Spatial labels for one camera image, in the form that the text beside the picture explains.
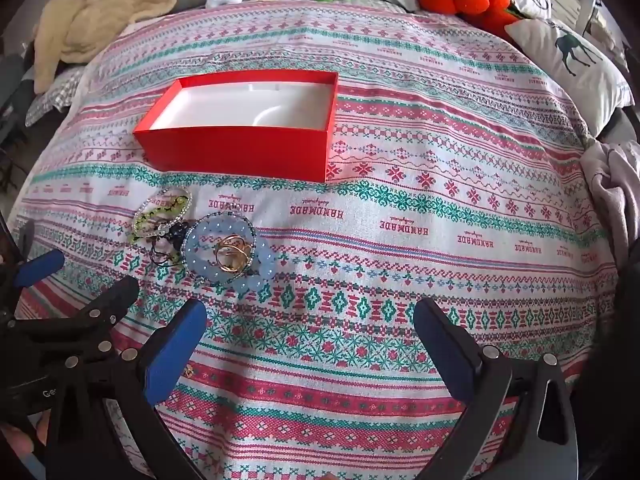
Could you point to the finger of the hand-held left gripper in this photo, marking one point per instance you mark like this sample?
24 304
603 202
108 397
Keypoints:
40 267
110 297

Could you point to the grey checkered bed sheet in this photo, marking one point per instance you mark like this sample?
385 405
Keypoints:
50 100

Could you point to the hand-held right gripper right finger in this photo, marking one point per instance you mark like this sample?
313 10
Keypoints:
445 355

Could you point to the red cardboard box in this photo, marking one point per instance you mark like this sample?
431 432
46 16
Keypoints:
225 152

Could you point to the pale grey pink cloth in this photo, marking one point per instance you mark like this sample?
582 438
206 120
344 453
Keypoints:
610 180

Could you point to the person's left hand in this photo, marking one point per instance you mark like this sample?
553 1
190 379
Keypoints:
15 445

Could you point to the white deer print pillow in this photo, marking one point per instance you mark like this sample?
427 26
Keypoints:
565 55

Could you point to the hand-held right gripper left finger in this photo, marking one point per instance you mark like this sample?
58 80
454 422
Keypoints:
172 355

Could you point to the grey chair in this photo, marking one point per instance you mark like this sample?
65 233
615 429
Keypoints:
12 90

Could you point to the beige quilted blanket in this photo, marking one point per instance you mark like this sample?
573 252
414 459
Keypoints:
100 10

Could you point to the patterned red green blanket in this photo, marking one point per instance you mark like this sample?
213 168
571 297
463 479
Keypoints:
400 260

